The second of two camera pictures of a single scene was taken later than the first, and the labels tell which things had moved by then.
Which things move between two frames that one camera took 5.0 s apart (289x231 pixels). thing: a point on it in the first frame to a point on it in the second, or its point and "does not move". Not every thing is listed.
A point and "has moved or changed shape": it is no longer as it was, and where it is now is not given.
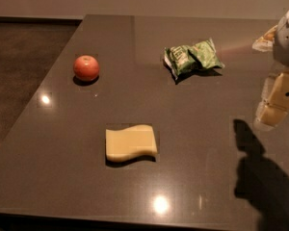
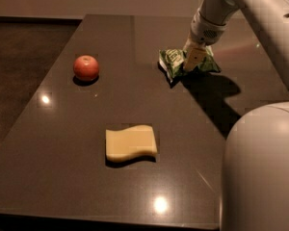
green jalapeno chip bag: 197,60 has moved or changed shape
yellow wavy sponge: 125,143 does not move
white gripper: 288,42 to 204,34
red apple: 86,68 does not move
